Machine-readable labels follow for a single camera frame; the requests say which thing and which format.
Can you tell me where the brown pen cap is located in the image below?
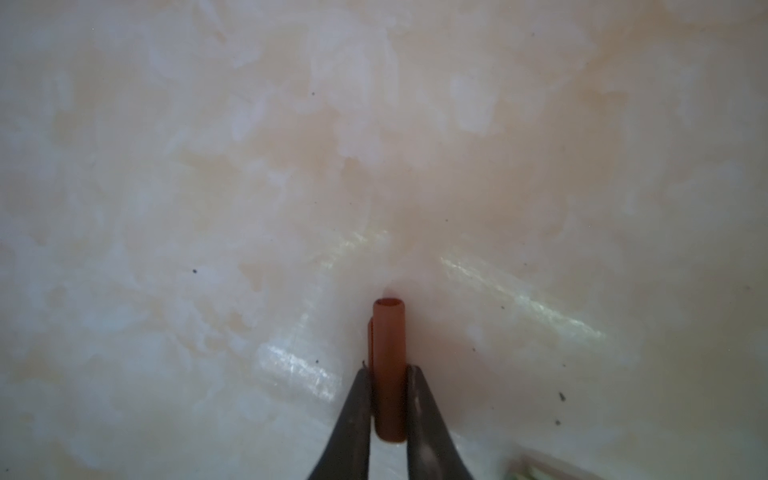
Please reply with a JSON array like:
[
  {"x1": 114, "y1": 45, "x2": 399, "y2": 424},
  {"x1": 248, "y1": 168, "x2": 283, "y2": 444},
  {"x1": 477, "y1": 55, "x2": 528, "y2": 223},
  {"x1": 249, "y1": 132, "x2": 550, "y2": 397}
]
[{"x1": 368, "y1": 298, "x2": 407, "y2": 443}]

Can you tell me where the light green pen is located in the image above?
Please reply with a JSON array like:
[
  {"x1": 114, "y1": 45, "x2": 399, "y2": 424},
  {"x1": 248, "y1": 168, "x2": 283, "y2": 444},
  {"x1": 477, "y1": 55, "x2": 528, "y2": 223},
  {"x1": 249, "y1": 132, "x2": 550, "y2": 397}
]
[{"x1": 503, "y1": 455, "x2": 599, "y2": 480}]

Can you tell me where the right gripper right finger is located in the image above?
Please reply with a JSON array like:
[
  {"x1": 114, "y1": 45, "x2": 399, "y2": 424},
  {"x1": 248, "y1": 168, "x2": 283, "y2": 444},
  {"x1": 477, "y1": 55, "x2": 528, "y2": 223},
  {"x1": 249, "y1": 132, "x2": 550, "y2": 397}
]
[{"x1": 406, "y1": 365, "x2": 473, "y2": 480}]

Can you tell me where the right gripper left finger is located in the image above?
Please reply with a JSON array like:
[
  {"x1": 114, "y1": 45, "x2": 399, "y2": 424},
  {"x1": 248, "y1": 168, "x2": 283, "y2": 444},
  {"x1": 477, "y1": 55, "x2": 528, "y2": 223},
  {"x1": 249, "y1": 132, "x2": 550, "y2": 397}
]
[{"x1": 308, "y1": 366, "x2": 372, "y2": 480}]

